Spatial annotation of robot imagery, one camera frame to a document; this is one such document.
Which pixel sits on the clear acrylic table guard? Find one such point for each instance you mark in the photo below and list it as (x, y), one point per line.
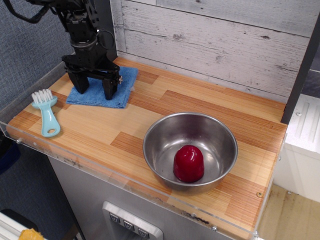
(232, 211)

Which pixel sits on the stainless steel bowl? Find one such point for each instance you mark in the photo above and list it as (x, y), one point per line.
(213, 138)

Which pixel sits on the yellow object bottom left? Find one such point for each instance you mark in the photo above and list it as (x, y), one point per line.
(30, 234)

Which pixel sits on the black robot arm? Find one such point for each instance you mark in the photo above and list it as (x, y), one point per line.
(80, 19)

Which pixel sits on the light blue scrub brush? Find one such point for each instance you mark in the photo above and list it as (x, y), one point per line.
(44, 100)

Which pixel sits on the dark right vertical post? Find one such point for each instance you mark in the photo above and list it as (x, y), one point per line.
(306, 64)

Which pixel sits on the blue microfiber cloth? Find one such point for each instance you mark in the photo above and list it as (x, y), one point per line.
(95, 96)

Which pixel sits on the red toy pepper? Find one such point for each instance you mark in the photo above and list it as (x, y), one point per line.
(188, 165)

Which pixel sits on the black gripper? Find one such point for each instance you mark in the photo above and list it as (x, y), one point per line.
(92, 61)

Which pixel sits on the silver button control panel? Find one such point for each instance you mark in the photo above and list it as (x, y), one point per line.
(124, 225)

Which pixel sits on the white appliance at right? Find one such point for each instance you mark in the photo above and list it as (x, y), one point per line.
(298, 168)

